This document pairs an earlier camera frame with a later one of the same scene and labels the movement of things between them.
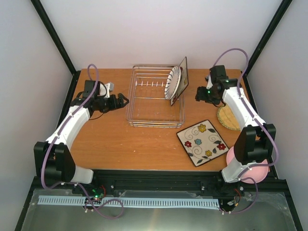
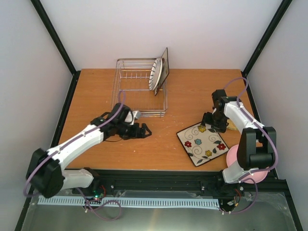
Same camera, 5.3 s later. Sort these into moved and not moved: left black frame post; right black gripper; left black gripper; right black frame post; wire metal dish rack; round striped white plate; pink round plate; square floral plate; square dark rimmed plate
Moved: wire metal dish rack; square floral plate; right black gripper; round striped white plate; left black gripper
Not moved: square dark rimmed plate; right black frame post; left black frame post; pink round plate
